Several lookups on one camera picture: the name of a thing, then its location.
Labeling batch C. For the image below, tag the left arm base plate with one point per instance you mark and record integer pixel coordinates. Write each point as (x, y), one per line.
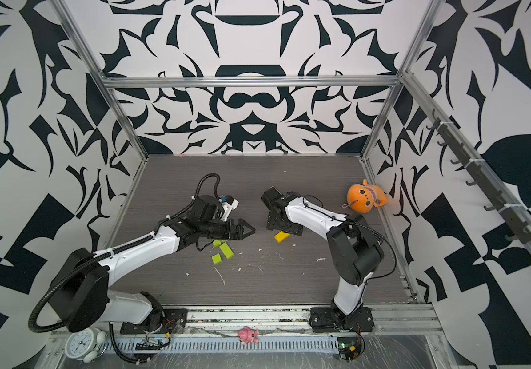
(170, 320)

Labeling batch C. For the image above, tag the yellow block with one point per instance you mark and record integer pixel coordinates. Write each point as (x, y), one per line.
(281, 237)

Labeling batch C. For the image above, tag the white cable duct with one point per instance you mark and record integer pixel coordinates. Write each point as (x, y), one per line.
(219, 345)

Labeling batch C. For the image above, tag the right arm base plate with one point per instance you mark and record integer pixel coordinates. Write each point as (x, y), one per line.
(331, 319)

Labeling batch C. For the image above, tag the small green cube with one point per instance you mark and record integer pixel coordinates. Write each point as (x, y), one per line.
(217, 259)

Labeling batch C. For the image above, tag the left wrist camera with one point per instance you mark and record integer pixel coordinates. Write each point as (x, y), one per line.
(228, 204)

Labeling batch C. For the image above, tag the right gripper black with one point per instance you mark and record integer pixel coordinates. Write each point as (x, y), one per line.
(270, 222)

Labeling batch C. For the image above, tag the circuit board right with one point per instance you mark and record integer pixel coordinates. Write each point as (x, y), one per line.
(350, 348)

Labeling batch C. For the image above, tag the pink pig toy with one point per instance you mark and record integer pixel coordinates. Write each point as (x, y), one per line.
(248, 336)

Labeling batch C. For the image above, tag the white alarm clock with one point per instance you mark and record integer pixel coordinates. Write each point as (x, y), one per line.
(85, 345)

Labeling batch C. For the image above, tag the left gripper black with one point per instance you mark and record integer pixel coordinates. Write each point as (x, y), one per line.
(239, 234)

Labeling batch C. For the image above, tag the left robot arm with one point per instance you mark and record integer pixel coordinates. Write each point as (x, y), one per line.
(81, 295)

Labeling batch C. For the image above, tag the black hook rail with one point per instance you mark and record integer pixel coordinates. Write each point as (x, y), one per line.
(485, 178)

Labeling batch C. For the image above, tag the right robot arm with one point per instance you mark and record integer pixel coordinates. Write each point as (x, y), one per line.
(355, 248)

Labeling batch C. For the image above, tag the orange plush toy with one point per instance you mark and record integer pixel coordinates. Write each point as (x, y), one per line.
(362, 198)

